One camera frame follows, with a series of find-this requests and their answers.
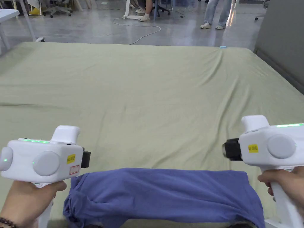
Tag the bed with pale green sheet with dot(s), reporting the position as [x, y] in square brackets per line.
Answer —
[147, 99]

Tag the white desk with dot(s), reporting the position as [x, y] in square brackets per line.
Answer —
[129, 9]

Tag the person's left forearm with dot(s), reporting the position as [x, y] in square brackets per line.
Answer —
[6, 222]

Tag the grey padded headboard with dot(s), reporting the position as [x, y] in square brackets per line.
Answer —
[282, 40]

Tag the person's right hand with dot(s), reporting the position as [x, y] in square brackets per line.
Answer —
[288, 180]

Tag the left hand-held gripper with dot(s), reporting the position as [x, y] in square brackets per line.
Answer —
[35, 156]

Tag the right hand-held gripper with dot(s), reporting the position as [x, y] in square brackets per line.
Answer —
[273, 147]

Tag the blue garment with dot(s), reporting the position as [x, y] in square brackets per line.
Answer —
[161, 194]

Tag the person's left hand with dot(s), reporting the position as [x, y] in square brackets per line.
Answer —
[26, 199]

